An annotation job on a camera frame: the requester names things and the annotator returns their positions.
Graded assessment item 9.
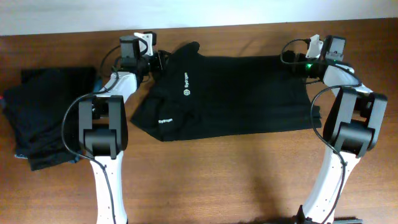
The black t-shirt with logo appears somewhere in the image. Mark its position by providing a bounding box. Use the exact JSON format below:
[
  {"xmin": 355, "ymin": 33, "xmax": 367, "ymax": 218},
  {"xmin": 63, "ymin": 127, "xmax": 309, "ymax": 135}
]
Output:
[{"xmin": 131, "ymin": 42, "xmax": 322, "ymax": 141}]

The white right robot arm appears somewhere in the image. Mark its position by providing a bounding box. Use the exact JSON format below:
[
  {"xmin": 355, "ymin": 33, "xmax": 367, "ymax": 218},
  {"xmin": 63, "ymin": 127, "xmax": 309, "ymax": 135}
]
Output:
[{"xmin": 293, "ymin": 58, "xmax": 387, "ymax": 223}]

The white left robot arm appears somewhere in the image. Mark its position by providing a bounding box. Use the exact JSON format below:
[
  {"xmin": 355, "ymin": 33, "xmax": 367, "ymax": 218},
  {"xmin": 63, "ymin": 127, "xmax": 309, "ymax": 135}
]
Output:
[{"xmin": 77, "ymin": 50, "xmax": 169, "ymax": 223}]

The stack of folded dark clothes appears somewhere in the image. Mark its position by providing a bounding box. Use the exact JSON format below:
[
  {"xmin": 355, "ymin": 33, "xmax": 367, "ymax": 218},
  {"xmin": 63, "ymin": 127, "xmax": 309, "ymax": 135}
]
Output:
[{"xmin": 1, "ymin": 67, "xmax": 96, "ymax": 171}]

